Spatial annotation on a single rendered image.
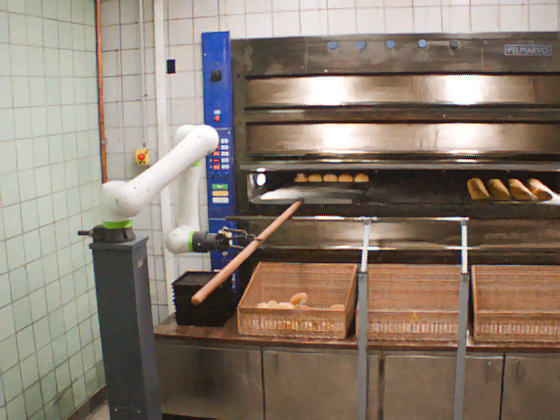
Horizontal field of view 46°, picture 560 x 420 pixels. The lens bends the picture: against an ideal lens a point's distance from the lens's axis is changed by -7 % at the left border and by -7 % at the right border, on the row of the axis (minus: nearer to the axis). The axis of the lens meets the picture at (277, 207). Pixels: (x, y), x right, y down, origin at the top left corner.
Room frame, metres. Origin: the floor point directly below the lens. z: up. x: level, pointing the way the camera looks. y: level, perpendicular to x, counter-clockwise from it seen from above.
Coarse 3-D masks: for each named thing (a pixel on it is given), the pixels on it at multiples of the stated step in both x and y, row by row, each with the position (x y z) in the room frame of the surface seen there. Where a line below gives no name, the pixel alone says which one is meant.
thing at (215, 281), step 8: (288, 208) 3.51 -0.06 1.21; (296, 208) 3.61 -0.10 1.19; (280, 216) 3.30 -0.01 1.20; (272, 224) 3.12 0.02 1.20; (264, 232) 2.97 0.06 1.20; (256, 240) 2.82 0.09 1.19; (248, 248) 2.69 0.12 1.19; (240, 256) 2.57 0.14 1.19; (232, 264) 2.46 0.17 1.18; (240, 264) 2.54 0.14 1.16; (224, 272) 2.36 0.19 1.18; (216, 280) 2.26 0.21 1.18; (208, 288) 2.17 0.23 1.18; (200, 296) 2.09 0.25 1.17
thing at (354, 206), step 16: (256, 208) 3.88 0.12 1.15; (272, 208) 3.86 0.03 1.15; (304, 208) 3.82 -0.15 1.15; (320, 208) 3.80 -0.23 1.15; (336, 208) 3.78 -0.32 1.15; (352, 208) 3.76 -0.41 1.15; (368, 208) 3.74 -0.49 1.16; (384, 208) 3.72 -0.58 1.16; (400, 208) 3.70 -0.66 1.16; (416, 208) 3.68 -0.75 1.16; (432, 208) 3.66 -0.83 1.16; (448, 208) 3.64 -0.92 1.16; (464, 208) 3.62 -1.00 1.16; (480, 208) 3.60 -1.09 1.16; (496, 208) 3.58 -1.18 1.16; (512, 208) 3.56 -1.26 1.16; (528, 208) 3.54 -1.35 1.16; (544, 208) 3.52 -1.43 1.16
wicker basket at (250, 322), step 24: (264, 264) 3.84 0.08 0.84; (288, 264) 3.81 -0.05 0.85; (312, 264) 3.77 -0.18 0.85; (336, 264) 3.74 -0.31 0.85; (312, 288) 3.74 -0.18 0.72; (336, 288) 3.71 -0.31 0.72; (240, 312) 3.40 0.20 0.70; (264, 312) 3.37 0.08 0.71; (288, 312) 3.34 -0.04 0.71; (312, 312) 3.31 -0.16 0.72; (336, 312) 3.28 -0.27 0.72; (288, 336) 3.34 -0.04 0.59; (312, 336) 3.31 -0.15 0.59; (336, 336) 3.28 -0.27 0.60
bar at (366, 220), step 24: (240, 216) 3.52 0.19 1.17; (264, 216) 3.49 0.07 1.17; (288, 216) 3.46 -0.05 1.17; (312, 216) 3.44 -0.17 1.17; (336, 216) 3.41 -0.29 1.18; (360, 216) 3.39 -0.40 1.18; (384, 216) 3.37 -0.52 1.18; (360, 288) 3.15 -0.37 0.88; (360, 312) 3.15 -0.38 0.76; (360, 336) 3.15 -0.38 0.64; (360, 360) 3.15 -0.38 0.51; (360, 384) 3.15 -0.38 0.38; (456, 384) 3.04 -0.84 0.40; (360, 408) 3.15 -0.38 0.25; (456, 408) 3.04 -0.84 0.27
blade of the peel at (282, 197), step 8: (272, 192) 4.21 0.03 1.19; (280, 192) 4.20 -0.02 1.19; (288, 192) 4.19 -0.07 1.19; (296, 192) 4.18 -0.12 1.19; (304, 192) 4.17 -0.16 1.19; (312, 192) 4.16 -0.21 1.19; (320, 192) 4.15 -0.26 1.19; (328, 192) 4.14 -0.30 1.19; (336, 192) 4.13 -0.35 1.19; (344, 192) 4.12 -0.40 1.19; (352, 192) 4.11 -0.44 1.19; (256, 200) 3.88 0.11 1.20; (264, 200) 3.87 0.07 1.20; (272, 200) 3.86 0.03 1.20; (280, 200) 3.85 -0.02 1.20; (288, 200) 3.84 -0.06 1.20; (304, 200) 3.82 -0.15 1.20; (312, 200) 3.81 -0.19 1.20; (320, 200) 3.80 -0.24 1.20; (328, 200) 3.79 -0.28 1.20; (336, 200) 3.78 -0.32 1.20; (344, 200) 3.77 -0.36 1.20; (352, 200) 3.81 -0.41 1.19
